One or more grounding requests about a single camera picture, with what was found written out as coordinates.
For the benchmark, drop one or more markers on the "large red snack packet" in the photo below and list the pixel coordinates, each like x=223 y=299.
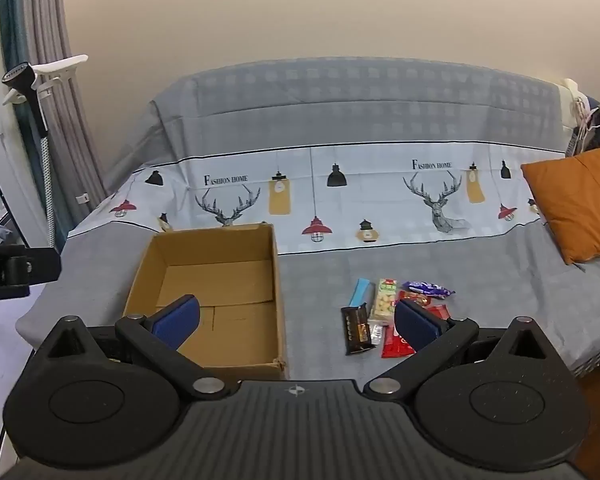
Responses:
x=394 y=346

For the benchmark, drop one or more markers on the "dark brown snack bar packet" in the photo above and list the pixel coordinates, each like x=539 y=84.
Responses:
x=357 y=330

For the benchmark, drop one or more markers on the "light blue snack bar packet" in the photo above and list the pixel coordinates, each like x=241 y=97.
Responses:
x=361 y=292

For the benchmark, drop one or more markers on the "purple snack packet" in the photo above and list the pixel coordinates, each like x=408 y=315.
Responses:
x=427 y=288

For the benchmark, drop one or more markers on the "orange cushion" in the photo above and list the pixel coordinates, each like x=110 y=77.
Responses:
x=575 y=200

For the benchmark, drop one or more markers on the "black garment steamer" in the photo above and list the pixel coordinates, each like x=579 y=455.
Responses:
x=20 y=76

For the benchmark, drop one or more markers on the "grey curtain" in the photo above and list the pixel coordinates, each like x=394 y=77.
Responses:
x=65 y=25

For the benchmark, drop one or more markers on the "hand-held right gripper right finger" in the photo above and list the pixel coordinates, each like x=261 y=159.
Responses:
x=417 y=327

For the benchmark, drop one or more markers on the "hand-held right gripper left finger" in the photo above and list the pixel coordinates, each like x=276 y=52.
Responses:
x=177 y=321

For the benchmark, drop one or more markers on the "teal curtain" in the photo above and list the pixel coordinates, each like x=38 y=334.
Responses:
x=10 y=10

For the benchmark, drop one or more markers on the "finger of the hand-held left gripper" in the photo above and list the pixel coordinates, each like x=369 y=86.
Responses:
x=37 y=266

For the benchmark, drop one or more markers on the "white clothes hangers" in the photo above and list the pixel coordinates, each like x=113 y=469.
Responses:
x=577 y=110

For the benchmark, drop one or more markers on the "green white snack packet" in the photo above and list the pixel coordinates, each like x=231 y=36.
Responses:
x=384 y=300

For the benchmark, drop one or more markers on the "grey printed bed sheet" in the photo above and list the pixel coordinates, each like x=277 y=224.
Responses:
x=380 y=125

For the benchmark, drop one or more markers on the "slim red snack packet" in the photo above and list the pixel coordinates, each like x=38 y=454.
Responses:
x=440 y=311

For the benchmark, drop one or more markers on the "white plastic hanger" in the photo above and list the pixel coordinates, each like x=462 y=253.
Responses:
x=62 y=66

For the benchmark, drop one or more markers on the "brown cardboard box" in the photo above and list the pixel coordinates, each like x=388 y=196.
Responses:
x=215 y=280

